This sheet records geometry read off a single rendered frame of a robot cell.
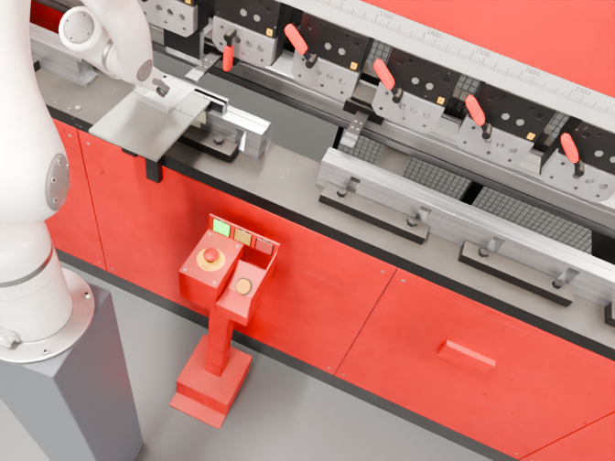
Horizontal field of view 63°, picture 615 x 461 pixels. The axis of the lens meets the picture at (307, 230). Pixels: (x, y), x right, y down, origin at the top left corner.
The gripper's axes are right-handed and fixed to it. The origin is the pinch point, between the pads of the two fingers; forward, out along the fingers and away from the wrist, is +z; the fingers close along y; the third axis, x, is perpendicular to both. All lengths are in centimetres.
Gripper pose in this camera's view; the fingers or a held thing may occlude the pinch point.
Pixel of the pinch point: (152, 84)
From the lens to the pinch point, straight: 132.6
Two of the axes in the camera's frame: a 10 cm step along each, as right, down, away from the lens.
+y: -8.8, -4.5, 1.2
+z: 1.2, 0.4, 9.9
